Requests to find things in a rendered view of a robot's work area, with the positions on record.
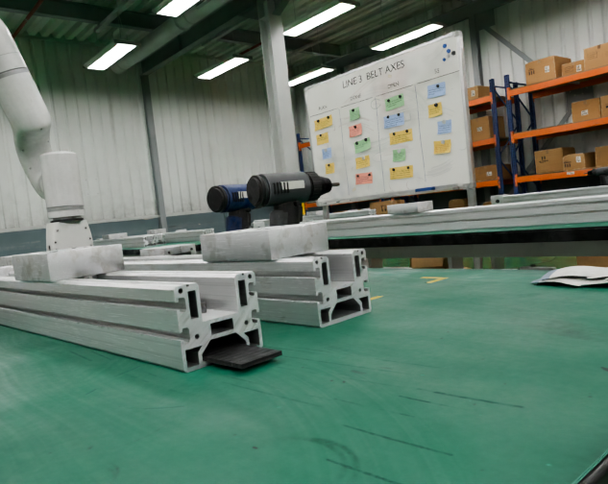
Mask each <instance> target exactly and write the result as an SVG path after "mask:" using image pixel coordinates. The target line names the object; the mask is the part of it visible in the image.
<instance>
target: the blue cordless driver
mask: <svg viewBox="0 0 608 484"><path fill-rule="evenodd" d="M207 204H208V206H209V208H210V209H211V210H212V211H213V212H220V213H224V212H228V213H229V216H228V217H227V218H226V231H233V230H246V229H249V228H250V225H251V213H249V212H251V210H252V209H257V208H262V206H253V205H252V204H251V203H250V201H249V199H248V197H247V184H246V183H244V184H221V185H215V186H212V187H211V188H210V189H209V191H208V193H207Z"/></svg>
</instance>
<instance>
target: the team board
mask: <svg viewBox="0 0 608 484"><path fill-rule="evenodd" d="M304 97H305V106H306V115H307V124H308V133H309V142H310V151H311V159H312V168H313V172H315V173H317V174H318V175H319V176H321V177H325V178H329V179H330V180H331V183H333V182H339V183H340V185H339V186H333V187H332V189H331V190H330V192H329V193H326V194H324V195H322V196H320V198H319V199H318V200H317V201H316V204H317V206H322V207H323V214H324V220H330V219H329V210H328V206H329V205H337V204H344V203H352V202H360V201H369V200H376V199H385V198H393V197H401V196H409V195H418V194H426V193H433V192H442V191H450V190H458V189H463V190H464V189H467V196H468V206H469V207H470V206H477V202H476V193H475V188H476V181H475V170H474V151H473V141H472V130H471V120H470V110H469V99H468V89H467V79H466V68H465V58H464V47H463V37H462V32H461V31H453V32H451V33H448V34H447V35H445V36H440V37H438V38H435V39H433V40H431V41H428V42H425V43H423V44H420V45H417V46H415V47H412V48H409V49H407V50H404V51H402V52H399V53H397V54H395V55H392V56H389V57H387V58H384V59H381V60H377V61H374V62H372V63H369V64H366V65H364V66H361V67H358V68H356V69H354V70H351V71H349V72H346V73H343V74H341V75H338V76H335V77H333V78H330V79H327V80H325V81H322V82H320V83H318V84H315V85H309V86H307V87H305V88H304Z"/></svg>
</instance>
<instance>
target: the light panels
mask: <svg viewBox="0 0 608 484"><path fill-rule="evenodd" d="M197 1H198V0H174V1H173V2H172V3H171V4H169V5H168V6H167V7H165V8H164V9H163V10H162V11H160V12H159V13H160V14H166V15H172V16H177V15H179V14H180V13H181V12H183V11H185V10H186V9H187V8H189V7H190V6H191V5H193V4H194V3H195V2H197ZM353 7H354V6H351V5H346V4H342V3H341V4H339V5H338V6H336V7H334V8H332V9H330V10H328V11H326V12H323V13H321V14H319V15H317V16H315V17H313V18H311V19H310V20H308V21H306V22H305V23H303V24H301V25H299V26H297V27H295V28H293V29H291V30H289V31H287V32H285V33H284V35H289V36H297V35H299V34H301V33H303V32H305V31H307V30H309V29H311V28H313V27H315V26H317V25H319V24H321V23H323V22H325V21H327V20H329V19H331V18H333V17H334V16H336V15H338V14H340V13H342V12H345V11H347V10H349V9H351V8H353ZM438 28H441V26H437V25H430V26H427V27H425V28H423V29H421V30H418V31H416V32H413V33H411V34H409V35H406V36H402V37H400V38H397V39H395V40H392V41H390V42H387V43H385V44H382V45H380V46H378V47H376V48H373V49H376V50H381V51H382V50H384V49H387V48H389V47H392V46H395V45H397V44H400V43H402V42H405V41H407V40H409V39H411V38H414V37H416V36H421V35H423V34H426V33H428V32H431V31H433V30H436V29H438ZM134 47H135V46H132V45H124V44H118V45H117V46H115V47H114V48H113V49H112V50H110V51H109V52H108V53H106V54H105V55H104V56H103V57H102V58H100V59H99V60H98V61H96V62H95V63H93V64H92V65H91V66H90V67H89V68H92V69H105V68H107V67H108V66H109V65H111V64H112V63H114V62H115V61H117V60H118V59H119V58H121V57H122V56H123V55H125V54H126V53H128V52H129V51H130V50H132V49H133V48H134ZM244 61H247V60H245V59H237V58H235V59H233V60H231V61H229V62H227V63H225V64H223V65H221V66H219V67H217V68H215V69H213V70H211V71H209V72H207V73H206V74H205V75H203V76H201V77H199V78H204V79H210V78H213V77H215V76H217V75H219V74H221V73H223V72H225V71H227V70H229V69H231V68H233V67H235V66H237V65H238V64H240V63H242V62H244ZM330 70H332V69H325V68H323V69H321V70H318V71H316V72H313V73H311V74H308V75H306V76H303V77H301V78H299V79H297V80H294V81H292V82H289V85H296V84H298V83H301V82H303V81H306V80H308V79H311V78H313V77H316V76H318V75H321V74H324V73H326V72H329V71H330Z"/></svg>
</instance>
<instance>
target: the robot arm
mask: <svg viewBox="0 0 608 484"><path fill-rule="evenodd" d="M0 106H1V108H2V110H3V111H4V113H5V115H6V116H7V118H8V120H9V122H10V124H11V126H12V131H13V140H14V146H15V150H16V153H17V156H18V159H19V161H20V163H21V166H22V168H23V170H24V172H25V174H26V175H27V177H28V179H29V181H30V183H31V185H32V187H33V188H34V190H35V191H36V193H37V194H38V195H39V196H40V197H41V198H42V199H44V200H45V203H46V208H47V209H46V210H47V217H48V219H53V221H50V223H49V224H47V226H46V250H47V251H54V250H62V249H69V248H77V247H88V246H93V241H92V236H91V232H90V229H89V226H88V223H87V220H84V218H81V216H83V215H85V208H84V199H83V192H82V185H81V178H80V170H79V163H78V156H77V154H75V153H73V152H52V148H51V143H50V129H51V117H50V114H49V112H48V109H47V107H46V106H45V104H44V102H43V100H42V98H41V96H40V94H39V91H38V89H37V87H36V84H35V82H34V80H33V78H32V76H31V74H30V72H29V69H28V67H27V65H26V63H25V61H24V60H23V58H22V56H21V54H20V52H19V50H18V48H17V46H16V44H15V42H14V40H13V38H12V35H11V33H10V31H9V29H8V28H7V26H6V25H5V23H4V22H3V21H2V20H1V19H0Z"/></svg>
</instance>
